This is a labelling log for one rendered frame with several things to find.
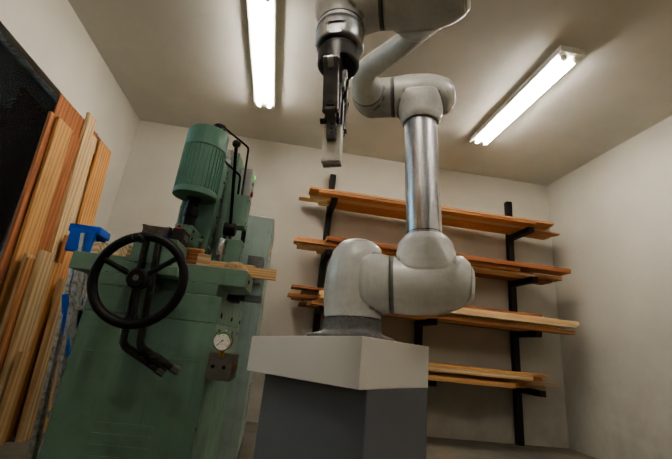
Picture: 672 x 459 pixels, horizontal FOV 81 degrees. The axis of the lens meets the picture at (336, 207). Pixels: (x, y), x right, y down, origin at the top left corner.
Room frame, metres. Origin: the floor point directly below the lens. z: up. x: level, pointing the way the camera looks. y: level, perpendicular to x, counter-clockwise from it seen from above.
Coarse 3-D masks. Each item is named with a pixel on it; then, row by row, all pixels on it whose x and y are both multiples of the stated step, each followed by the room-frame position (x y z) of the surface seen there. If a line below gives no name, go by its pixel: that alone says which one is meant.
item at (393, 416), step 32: (288, 384) 1.02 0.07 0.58; (320, 384) 0.96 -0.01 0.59; (288, 416) 1.01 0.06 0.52; (320, 416) 0.96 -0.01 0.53; (352, 416) 0.90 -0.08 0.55; (384, 416) 0.95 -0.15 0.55; (416, 416) 1.07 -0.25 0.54; (256, 448) 1.07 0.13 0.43; (288, 448) 1.01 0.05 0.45; (320, 448) 0.95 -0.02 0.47; (352, 448) 0.90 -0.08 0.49; (384, 448) 0.95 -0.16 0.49; (416, 448) 1.08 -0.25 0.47
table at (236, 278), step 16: (80, 256) 1.37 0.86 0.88; (96, 256) 1.37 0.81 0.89; (112, 256) 1.37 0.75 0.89; (112, 272) 1.38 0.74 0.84; (160, 272) 1.29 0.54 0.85; (176, 272) 1.30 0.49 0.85; (192, 272) 1.39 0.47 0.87; (208, 272) 1.40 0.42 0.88; (224, 272) 1.40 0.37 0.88; (240, 272) 1.40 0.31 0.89; (224, 288) 1.50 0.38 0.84; (240, 288) 1.45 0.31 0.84
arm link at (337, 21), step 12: (336, 12) 0.55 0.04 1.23; (348, 12) 0.55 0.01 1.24; (324, 24) 0.56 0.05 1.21; (336, 24) 0.55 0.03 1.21; (348, 24) 0.55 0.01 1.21; (360, 24) 0.56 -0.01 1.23; (324, 36) 0.56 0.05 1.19; (336, 36) 0.56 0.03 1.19; (348, 36) 0.55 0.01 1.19; (360, 36) 0.56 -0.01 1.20; (360, 48) 0.58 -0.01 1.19
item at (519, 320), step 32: (320, 192) 3.39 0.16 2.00; (352, 192) 3.40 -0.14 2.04; (448, 224) 3.91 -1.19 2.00; (480, 224) 3.80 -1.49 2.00; (512, 224) 3.70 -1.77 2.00; (544, 224) 3.66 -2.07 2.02; (512, 256) 4.07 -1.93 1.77; (320, 288) 3.43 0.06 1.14; (512, 288) 4.07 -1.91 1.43; (416, 320) 3.97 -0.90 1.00; (448, 320) 3.60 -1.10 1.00; (480, 320) 3.56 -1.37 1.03; (512, 320) 3.54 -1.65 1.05; (544, 320) 3.67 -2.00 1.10; (512, 352) 4.10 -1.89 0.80; (480, 384) 3.56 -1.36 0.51; (512, 384) 3.60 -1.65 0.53; (544, 384) 3.83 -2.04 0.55
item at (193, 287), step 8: (104, 272) 1.37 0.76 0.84; (104, 280) 1.37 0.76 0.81; (112, 280) 1.38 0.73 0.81; (120, 280) 1.38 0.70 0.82; (160, 280) 1.39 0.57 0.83; (168, 280) 1.39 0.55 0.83; (176, 280) 1.39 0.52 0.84; (168, 288) 1.39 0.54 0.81; (192, 288) 1.39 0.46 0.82; (200, 288) 1.39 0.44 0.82; (208, 288) 1.40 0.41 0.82; (216, 288) 1.40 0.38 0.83; (224, 296) 1.55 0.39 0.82
